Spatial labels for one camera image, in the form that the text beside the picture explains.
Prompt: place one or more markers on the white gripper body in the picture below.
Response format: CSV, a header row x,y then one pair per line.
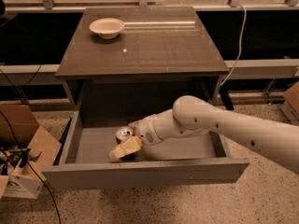
x,y
147,131

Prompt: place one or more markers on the orange soda can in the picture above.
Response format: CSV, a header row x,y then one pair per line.
x,y
123,133

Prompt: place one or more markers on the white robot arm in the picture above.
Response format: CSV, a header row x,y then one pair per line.
x,y
276,141

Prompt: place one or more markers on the open grey top drawer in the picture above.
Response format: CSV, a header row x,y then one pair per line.
x,y
102,109

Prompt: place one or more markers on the grey cabinet with glossy top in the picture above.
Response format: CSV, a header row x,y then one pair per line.
x,y
156,42

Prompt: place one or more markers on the white paper bowl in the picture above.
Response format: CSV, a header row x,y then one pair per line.
x,y
107,28

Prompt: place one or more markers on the open cardboard box left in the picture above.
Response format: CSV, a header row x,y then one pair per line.
x,y
26,148

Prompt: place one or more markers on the cardboard box right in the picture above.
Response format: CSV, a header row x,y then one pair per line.
x,y
290,107

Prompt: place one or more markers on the white window rail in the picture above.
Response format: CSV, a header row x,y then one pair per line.
x,y
244,69

